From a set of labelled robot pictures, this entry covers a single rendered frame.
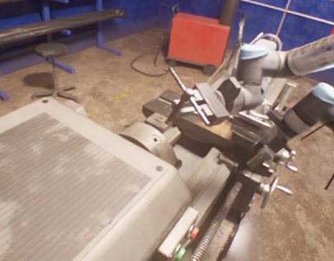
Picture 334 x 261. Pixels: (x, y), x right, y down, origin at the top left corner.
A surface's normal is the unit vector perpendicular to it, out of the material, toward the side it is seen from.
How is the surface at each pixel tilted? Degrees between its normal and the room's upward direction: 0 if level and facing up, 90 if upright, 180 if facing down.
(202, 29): 90
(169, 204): 45
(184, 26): 90
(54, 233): 0
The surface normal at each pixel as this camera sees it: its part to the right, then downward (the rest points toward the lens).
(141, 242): 0.68, -0.28
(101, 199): 0.12, -0.80
